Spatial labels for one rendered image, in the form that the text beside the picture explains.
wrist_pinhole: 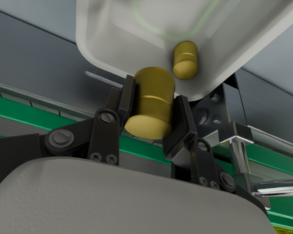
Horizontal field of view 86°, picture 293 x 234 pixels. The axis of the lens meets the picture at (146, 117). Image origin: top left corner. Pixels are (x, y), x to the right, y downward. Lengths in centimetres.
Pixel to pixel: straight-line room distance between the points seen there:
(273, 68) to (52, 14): 37
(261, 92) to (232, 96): 8
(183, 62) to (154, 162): 15
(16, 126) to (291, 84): 44
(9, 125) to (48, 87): 7
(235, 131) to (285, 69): 19
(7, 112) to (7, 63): 7
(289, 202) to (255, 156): 6
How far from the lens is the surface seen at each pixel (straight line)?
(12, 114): 26
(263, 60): 33
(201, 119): 24
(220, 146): 27
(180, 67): 23
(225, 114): 22
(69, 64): 29
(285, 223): 39
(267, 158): 27
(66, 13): 31
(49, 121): 25
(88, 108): 24
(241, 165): 19
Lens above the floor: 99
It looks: 33 degrees down
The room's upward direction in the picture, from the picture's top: 170 degrees counter-clockwise
